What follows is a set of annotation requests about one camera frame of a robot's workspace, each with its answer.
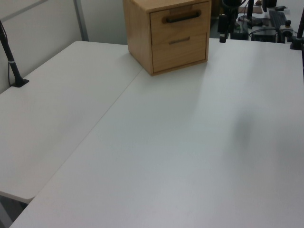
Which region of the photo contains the wooden drawer with black handle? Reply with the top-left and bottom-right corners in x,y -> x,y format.
149,1 -> 211,45

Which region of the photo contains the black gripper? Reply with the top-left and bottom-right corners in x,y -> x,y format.
218,14 -> 233,44

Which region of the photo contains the black keyboard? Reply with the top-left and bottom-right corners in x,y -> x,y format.
269,10 -> 289,28

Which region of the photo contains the black camera stand pole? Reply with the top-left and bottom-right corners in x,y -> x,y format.
0,20 -> 30,89

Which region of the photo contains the wooden two-drawer cabinet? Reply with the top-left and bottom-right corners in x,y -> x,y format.
123,0 -> 211,76

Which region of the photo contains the black electronics box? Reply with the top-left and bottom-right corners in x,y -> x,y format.
251,28 -> 278,43

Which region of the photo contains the wooden drawer with grey handle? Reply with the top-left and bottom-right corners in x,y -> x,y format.
152,32 -> 208,72

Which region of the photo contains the black clamp stand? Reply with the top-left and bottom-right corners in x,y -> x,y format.
289,0 -> 304,50

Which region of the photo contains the black monitor stand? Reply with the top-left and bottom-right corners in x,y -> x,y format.
238,0 -> 270,27

